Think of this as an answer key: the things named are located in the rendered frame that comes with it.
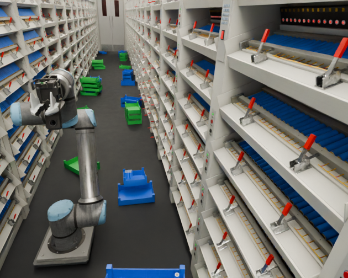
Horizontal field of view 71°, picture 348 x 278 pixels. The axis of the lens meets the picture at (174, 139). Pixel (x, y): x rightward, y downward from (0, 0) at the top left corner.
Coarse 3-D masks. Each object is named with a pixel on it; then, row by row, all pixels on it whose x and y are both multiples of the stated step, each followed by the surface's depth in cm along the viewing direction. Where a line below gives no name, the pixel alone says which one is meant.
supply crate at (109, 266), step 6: (108, 264) 93; (108, 270) 92; (114, 270) 95; (120, 270) 95; (126, 270) 95; (132, 270) 95; (138, 270) 95; (144, 270) 95; (150, 270) 95; (156, 270) 95; (162, 270) 95; (168, 270) 96; (174, 270) 96; (180, 270) 93; (108, 276) 94; (114, 276) 96; (120, 276) 96; (126, 276) 97; (132, 276) 97; (138, 276) 97; (144, 276) 97; (150, 276) 97; (156, 276) 97; (162, 276) 97; (168, 276) 97; (174, 276) 98; (180, 276) 95
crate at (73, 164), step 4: (64, 160) 243; (72, 160) 252; (76, 160) 256; (64, 164) 244; (68, 164) 249; (72, 164) 251; (76, 164) 251; (68, 168) 242; (72, 168) 238; (76, 168) 245; (76, 172) 236
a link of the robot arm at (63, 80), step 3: (57, 75) 85; (60, 75) 86; (60, 78) 83; (63, 78) 85; (60, 81) 83; (63, 81) 83; (66, 81) 86; (66, 84) 84; (69, 84) 88; (66, 87) 85; (69, 87) 87; (66, 90) 85; (69, 90) 87; (66, 93) 85; (66, 96) 86; (63, 99) 86
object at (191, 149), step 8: (176, 120) 172; (184, 120) 172; (176, 128) 174; (184, 128) 168; (192, 136) 156; (184, 144) 154; (192, 144) 149; (192, 152) 141; (192, 160) 142; (200, 160) 133; (200, 168) 120
